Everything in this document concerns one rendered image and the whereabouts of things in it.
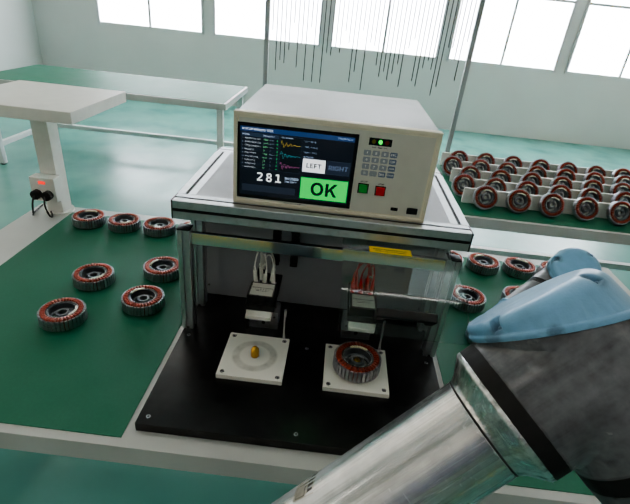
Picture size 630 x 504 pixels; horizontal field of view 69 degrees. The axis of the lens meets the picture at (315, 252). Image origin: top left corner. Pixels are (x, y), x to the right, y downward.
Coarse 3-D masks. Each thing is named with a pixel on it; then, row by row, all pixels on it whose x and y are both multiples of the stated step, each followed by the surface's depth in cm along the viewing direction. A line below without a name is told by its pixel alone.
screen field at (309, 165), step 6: (306, 162) 98; (312, 162) 98; (318, 162) 98; (324, 162) 98; (330, 162) 98; (336, 162) 98; (306, 168) 99; (312, 168) 99; (318, 168) 99; (324, 168) 99; (330, 168) 99; (336, 168) 98; (342, 168) 98; (348, 168) 98; (330, 174) 99; (336, 174) 99; (342, 174) 99; (348, 174) 99
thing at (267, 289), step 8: (280, 280) 117; (256, 288) 109; (264, 288) 109; (272, 288) 109; (248, 296) 106; (256, 296) 106; (264, 296) 106; (272, 296) 106; (248, 304) 107; (256, 304) 107; (264, 304) 107; (272, 304) 107; (248, 312) 107; (256, 312) 107; (264, 312) 107; (272, 312) 109; (264, 320) 106
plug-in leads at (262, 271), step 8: (256, 256) 111; (264, 256) 111; (272, 256) 113; (264, 264) 117; (272, 264) 111; (256, 272) 112; (264, 272) 117; (272, 272) 112; (256, 280) 113; (264, 280) 112; (272, 280) 113
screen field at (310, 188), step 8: (304, 184) 101; (312, 184) 101; (320, 184) 100; (328, 184) 100; (336, 184) 100; (344, 184) 100; (304, 192) 102; (312, 192) 102; (320, 192) 101; (328, 192) 101; (336, 192) 101; (344, 192) 101; (328, 200) 102; (336, 200) 102; (344, 200) 102
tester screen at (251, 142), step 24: (240, 144) 97; (264, 144) 97; (288, 144) 97; (312, 144) 96; (336, 144) 96; (240, 168) 100; (264, 168) 100; (288, 168) 99; (240, 192) 103; (264, 192) 102
